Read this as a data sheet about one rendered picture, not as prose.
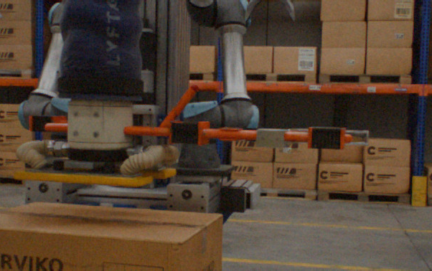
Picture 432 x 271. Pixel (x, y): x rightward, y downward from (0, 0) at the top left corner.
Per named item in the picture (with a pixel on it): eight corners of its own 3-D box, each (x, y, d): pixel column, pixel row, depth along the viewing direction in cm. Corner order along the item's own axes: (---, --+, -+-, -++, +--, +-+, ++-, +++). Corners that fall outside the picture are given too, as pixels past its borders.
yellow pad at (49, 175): (12, 179, 160) (13, 160, 160) (34, 176, 170) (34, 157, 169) (138, 187, 151) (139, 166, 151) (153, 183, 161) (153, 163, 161)
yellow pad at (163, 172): (50, 172, 178) (51, 155, 178) (67, 169, 188) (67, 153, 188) (164, 178, 170) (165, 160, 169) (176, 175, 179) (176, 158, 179)
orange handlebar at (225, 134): (5, 132, 173) (5, 119, 173) (59, 129, 202) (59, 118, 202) (351, 147, 149) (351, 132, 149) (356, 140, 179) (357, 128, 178)
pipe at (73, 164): (17, 165, 162) (17, 143, 161) (64, 158, 186) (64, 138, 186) (142, 171, 153) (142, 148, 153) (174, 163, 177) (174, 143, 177)
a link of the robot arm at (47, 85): (39, 125, 228) (80, -7, 243) (10, 124, 235) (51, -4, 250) (61, 137, 238) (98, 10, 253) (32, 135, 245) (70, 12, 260)
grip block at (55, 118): (29, 131, 199) (29, 115, 199) (43, 130, 207) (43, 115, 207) (53, 132, 197) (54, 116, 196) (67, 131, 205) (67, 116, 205)
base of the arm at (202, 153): (183, 163, 232) (184, 137, 232) (223, 165, 230) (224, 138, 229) (173, 167, 218) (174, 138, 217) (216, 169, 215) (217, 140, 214)
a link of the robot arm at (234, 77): (212, 141, 229) (204, 3, 242) (252, 142, 233) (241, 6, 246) (222, 132, 217) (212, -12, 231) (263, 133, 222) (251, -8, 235)
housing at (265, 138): (255, 147, 155) (255, 129, 155) (260, 145, 162) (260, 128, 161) (283, 148, 153) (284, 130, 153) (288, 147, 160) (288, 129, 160)
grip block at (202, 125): (167, 144, 159) (168, 120, 159) (179, 142, 169) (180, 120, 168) (199, 145, 157) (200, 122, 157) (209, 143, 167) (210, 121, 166)
